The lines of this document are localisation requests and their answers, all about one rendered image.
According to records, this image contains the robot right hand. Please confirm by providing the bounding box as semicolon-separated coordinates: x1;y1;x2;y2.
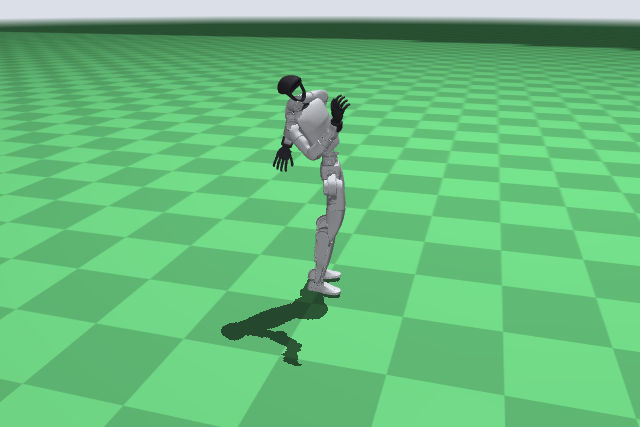
331;94;350;132

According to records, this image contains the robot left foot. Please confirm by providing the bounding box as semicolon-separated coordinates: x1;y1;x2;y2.
308;268;341;279

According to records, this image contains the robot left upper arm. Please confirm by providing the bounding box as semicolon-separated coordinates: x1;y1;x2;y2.
287;90;328;112

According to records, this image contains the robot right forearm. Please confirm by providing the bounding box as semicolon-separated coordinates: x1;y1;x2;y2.
307;124;343;159

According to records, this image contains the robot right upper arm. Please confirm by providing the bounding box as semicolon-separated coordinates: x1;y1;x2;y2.
284;120;323;160

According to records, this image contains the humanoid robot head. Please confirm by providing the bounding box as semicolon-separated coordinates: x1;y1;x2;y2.
277;75;309;112

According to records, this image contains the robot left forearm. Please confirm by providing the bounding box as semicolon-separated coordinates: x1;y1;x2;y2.
283;105;296;145

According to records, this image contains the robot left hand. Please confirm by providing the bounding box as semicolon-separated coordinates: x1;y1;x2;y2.
273;136;293;172

